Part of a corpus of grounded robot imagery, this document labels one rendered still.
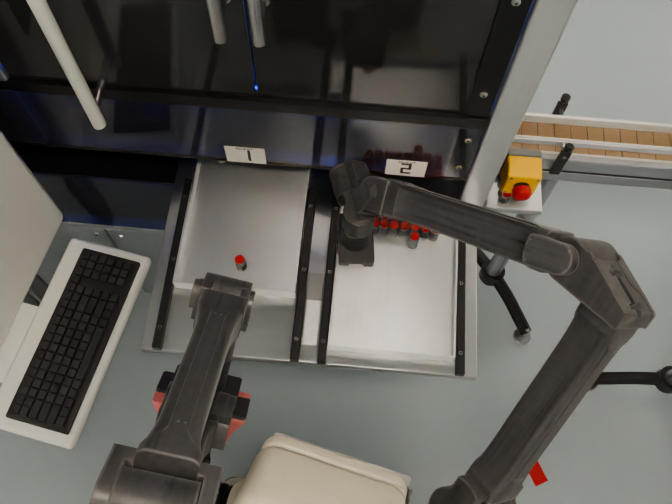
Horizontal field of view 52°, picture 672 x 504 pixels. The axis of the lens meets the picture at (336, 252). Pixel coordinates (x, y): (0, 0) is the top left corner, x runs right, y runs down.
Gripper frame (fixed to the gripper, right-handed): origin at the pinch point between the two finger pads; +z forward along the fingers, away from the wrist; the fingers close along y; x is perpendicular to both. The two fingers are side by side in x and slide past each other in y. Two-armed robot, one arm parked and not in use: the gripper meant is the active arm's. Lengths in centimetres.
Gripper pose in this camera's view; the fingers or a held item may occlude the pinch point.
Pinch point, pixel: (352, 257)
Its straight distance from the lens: 135.0
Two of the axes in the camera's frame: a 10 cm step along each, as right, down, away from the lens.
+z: -0.3, 4.2, 9.1
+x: -10.0, 0.0, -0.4
